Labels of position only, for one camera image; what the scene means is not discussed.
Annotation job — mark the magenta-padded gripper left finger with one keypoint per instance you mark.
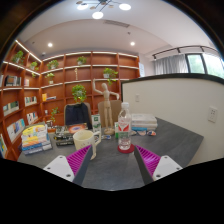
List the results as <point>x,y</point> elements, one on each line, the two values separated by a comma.
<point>58,166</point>

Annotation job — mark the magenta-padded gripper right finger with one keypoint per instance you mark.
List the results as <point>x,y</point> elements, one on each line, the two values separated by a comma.
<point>166,166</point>

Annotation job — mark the clear plastic water bottle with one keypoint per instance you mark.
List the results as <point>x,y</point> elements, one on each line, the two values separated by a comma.
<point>124,128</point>

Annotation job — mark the colourful paperback book stack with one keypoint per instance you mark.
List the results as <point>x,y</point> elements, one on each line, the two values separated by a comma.
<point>35,140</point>

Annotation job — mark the cream mug with red print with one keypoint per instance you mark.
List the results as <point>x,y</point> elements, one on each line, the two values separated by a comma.
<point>82,139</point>

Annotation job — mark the flat round red coaster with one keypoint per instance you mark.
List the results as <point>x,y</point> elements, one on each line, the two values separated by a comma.
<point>131,150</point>

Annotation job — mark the white box stack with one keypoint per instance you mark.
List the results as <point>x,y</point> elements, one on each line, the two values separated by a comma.
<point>144,121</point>

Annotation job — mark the chair with dark jacket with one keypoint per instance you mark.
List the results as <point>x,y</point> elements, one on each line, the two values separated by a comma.
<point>77,115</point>

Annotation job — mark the tall green white carton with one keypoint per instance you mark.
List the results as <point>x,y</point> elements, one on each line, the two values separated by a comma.
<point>96,123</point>

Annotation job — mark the wooden artist mannequin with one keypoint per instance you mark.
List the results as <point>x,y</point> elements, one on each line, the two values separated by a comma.
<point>106,106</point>

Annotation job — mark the wooden bookshelf unit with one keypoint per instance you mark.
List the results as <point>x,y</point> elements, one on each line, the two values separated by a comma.
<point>60,86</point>

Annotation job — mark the grey curtain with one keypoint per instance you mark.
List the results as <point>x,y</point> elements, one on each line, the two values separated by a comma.
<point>171,65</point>

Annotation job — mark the window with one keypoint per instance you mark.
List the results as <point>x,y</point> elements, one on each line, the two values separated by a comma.
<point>206,65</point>

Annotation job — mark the recessed ceiling light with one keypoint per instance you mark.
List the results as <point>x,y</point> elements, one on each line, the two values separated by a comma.
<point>50,44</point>
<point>132,43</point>

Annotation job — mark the ceiling air vent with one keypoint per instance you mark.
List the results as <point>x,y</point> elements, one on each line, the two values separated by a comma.
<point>116,23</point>

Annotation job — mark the white wall socket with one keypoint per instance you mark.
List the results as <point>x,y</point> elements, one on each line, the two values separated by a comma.
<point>212,114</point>

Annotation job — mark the white wall switch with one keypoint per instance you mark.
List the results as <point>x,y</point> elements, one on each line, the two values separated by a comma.
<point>137,97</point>

